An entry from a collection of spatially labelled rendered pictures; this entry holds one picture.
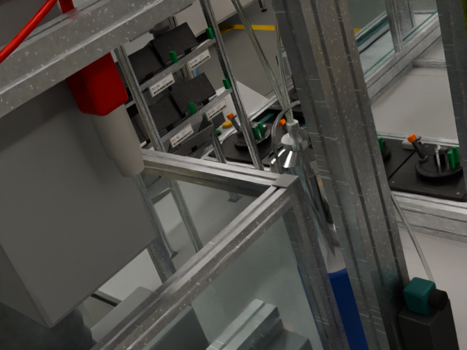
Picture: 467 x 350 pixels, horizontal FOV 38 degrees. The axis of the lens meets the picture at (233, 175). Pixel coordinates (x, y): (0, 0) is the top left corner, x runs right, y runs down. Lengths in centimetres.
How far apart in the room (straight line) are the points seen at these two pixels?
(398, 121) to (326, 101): 167
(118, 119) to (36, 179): 12
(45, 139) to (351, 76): 41
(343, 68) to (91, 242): 40
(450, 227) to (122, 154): 126
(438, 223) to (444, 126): 62
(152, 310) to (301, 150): 59
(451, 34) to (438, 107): 138
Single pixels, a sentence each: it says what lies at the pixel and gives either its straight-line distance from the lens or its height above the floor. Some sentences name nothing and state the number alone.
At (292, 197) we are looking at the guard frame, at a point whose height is 153.
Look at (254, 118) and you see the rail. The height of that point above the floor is 96.
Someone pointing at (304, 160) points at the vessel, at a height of 141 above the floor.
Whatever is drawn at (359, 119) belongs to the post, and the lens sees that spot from 98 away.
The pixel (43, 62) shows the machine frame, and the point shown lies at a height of 189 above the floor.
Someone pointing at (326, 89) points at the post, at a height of 169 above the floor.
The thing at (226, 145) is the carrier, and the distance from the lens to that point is 250.
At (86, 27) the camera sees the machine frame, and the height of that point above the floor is 190.
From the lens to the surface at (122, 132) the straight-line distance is 81.
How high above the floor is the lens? 206
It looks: 28 degrees down
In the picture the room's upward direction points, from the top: 19 degrees counter-clockwise
